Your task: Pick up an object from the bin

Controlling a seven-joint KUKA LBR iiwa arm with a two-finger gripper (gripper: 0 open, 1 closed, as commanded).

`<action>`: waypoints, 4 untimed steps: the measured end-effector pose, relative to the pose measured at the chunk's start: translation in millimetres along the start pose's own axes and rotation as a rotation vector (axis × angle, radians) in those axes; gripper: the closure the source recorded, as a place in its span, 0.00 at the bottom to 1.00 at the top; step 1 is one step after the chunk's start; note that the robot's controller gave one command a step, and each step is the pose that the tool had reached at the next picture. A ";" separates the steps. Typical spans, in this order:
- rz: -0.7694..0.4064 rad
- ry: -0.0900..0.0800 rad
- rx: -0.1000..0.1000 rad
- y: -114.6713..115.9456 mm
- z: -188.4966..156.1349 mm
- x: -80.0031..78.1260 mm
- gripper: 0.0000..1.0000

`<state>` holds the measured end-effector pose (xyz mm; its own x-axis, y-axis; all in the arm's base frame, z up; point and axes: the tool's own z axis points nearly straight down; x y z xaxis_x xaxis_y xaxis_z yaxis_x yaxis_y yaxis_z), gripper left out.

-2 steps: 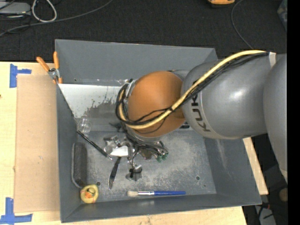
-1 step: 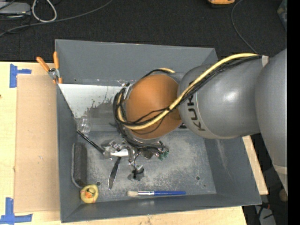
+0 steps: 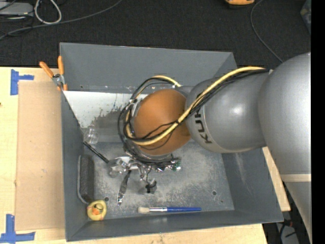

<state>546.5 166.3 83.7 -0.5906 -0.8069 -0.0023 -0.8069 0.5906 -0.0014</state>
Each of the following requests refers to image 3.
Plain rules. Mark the brown cardboard board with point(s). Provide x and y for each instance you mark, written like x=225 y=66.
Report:
x=38 y=161

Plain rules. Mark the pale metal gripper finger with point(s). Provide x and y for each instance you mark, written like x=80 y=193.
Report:
x=124 y=187
x=114 y=168

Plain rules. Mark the blue paintbrush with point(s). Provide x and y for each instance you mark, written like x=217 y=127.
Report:
x=177 y=209

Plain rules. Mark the grey metal bin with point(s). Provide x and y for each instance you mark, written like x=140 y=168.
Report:
x=177 y=187

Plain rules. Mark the thin black stick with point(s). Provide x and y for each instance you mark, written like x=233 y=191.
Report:
x=96 y=152

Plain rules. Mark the clear plastic cup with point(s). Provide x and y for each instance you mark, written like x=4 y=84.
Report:
x=92 y=135

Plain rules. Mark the dark grey flat block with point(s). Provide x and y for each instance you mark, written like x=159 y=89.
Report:
x=87 y=179

